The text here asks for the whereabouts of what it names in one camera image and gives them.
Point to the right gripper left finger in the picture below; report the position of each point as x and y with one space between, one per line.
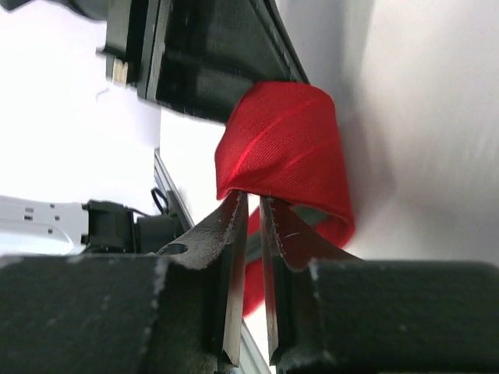
179 311

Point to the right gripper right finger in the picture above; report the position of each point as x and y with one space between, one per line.
331 312

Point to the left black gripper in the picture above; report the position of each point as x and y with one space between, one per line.
194 57

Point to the red necktie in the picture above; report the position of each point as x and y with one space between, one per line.
282 140

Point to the aluminium mounting rail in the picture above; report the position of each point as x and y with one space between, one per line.
251 359

